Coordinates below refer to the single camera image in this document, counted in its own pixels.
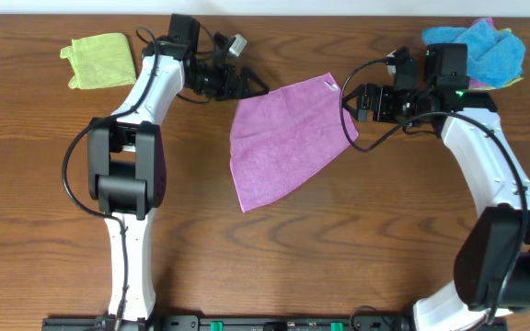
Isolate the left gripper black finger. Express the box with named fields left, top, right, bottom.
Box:
left=239, top=67, right=269, bottom=90
left=235, top=87, right=269, bottom=99

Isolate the purple microfiber cloth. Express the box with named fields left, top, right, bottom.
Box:
left=229, top=73, right=358, bottom=212

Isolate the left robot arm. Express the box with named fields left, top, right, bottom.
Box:
left=87, top=14, right=269, bottom=330

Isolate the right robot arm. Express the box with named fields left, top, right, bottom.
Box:
left=340, top=43, right=530, bottom=330

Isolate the pink cloth in pile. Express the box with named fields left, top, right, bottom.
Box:
left=469, top=17, right=494, bottom=90

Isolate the blue cloth on pile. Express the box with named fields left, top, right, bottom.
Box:
left=421, top=21, right=523, bottom=90

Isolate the folded green cloth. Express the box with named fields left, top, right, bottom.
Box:
left=60, top=33, right=136, bottom=90

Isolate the green cloth under pile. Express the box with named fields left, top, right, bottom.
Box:
left=490, top=29, right=526, bottom=88

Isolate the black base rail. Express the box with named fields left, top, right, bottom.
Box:
left=41, top=314, right=509, bottom=331

